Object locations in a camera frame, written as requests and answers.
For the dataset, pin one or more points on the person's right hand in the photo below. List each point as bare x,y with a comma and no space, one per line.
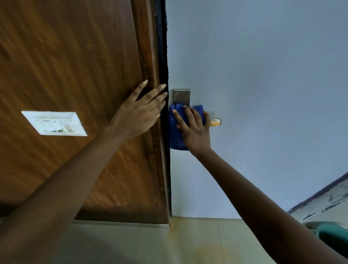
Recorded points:
196,137

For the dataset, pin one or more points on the blue cleaning cloth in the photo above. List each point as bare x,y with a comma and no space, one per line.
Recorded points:
175,134

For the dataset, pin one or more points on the brown wooden panel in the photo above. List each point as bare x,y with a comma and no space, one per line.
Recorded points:
68,54

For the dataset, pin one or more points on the person's right forearm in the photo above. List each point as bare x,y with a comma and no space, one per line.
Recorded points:
261,214

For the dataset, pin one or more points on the teal plastic chair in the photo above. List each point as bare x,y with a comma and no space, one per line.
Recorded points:
333,236

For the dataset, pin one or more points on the person's left thumb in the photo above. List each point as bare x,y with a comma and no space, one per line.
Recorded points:
156,119

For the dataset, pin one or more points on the pale grey door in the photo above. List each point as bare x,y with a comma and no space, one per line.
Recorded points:
258,81

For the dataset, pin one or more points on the person's left forearm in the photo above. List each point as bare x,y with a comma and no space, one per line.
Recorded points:
59,185

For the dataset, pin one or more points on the person's right middle finger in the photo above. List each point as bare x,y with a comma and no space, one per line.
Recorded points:
187,115

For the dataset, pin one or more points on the person's left little finger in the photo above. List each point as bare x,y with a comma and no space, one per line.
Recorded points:
137,90

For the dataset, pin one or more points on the person's left hand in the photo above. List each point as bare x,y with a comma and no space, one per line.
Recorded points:
134,119

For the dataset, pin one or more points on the black door seal strip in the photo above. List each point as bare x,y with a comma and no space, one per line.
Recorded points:
163,49

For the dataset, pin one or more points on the person's left middle finger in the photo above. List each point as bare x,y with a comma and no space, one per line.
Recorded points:
157,98

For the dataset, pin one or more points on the person's right little finger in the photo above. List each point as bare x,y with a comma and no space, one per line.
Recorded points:
207,119

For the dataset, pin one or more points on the white switch plate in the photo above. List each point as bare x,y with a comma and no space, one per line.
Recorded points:
55,123

